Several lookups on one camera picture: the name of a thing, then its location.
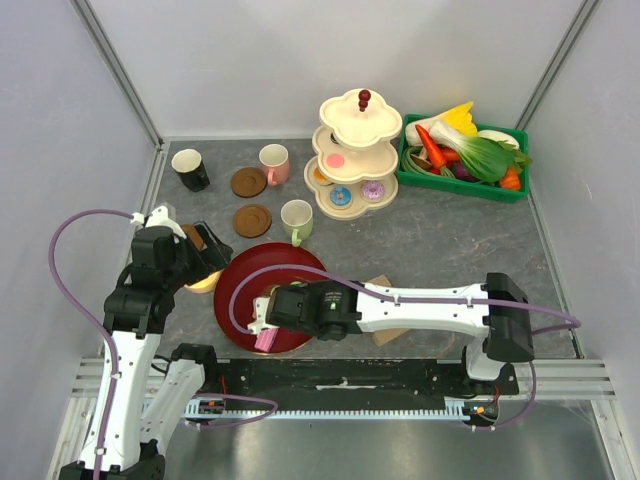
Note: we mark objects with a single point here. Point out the small orange toy carrot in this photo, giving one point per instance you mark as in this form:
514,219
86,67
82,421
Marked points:
511,180

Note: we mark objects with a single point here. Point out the light green mug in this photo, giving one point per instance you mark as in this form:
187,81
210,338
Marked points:
297,218

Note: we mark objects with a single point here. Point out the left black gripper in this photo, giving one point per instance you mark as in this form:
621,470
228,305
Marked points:
221,252

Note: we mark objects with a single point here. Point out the blue white orange donut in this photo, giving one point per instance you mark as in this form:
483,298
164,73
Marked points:
340,197

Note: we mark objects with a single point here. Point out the brown wooden coaster far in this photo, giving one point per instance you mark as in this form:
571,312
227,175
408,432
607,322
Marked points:
248,182

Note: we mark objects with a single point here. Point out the green plastic vegetable crate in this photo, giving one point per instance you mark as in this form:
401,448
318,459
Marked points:
407,176

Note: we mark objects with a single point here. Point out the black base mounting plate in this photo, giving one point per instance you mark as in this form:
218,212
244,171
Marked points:
345,385

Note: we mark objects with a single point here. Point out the toy white radish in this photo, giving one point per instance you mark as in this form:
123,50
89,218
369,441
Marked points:
499,137

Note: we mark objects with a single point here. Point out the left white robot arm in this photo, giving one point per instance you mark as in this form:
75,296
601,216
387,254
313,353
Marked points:
129,435

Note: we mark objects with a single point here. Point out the wooden block with label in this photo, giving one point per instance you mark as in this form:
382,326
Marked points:
383,337

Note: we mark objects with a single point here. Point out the pink mug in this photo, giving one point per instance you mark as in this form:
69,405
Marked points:
274,159

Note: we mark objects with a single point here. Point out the purple sprinkled donut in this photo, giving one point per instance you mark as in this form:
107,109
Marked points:
373,191

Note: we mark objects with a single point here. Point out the pink layered cake slice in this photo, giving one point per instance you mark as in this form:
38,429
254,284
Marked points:
265,340

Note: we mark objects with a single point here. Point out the pink sandwich cookie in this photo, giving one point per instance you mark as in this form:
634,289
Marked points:
335,161

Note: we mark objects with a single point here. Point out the cream three-tier dessert stand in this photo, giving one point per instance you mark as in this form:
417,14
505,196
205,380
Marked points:
364,124

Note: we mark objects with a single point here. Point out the orange glazed donut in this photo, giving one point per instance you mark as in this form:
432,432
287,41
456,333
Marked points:
320,178

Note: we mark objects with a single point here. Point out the brown wooden coaster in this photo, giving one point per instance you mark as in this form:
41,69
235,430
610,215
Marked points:
193,234
248,182
252,221

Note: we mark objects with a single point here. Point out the toy purple eggplant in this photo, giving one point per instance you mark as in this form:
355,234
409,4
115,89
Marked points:
461,173

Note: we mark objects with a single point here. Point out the brown wooden coaster near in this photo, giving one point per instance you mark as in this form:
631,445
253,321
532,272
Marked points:
252,221

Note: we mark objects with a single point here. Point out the black mug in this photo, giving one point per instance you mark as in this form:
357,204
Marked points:
188,165

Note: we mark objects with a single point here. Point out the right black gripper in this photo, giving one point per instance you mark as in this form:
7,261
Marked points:
314,287

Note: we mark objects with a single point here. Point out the toy bok choy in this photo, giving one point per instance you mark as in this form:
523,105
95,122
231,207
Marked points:
485,159

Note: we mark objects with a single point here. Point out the toy yellow corn cabbage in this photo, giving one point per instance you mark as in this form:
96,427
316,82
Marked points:
461,119

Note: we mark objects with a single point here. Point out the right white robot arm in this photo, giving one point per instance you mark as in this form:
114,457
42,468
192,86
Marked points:
492,313

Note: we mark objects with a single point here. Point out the brown wooden coaster left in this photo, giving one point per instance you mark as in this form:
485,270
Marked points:
193,234

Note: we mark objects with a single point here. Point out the dark red round tray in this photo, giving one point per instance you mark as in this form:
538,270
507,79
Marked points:
247,262

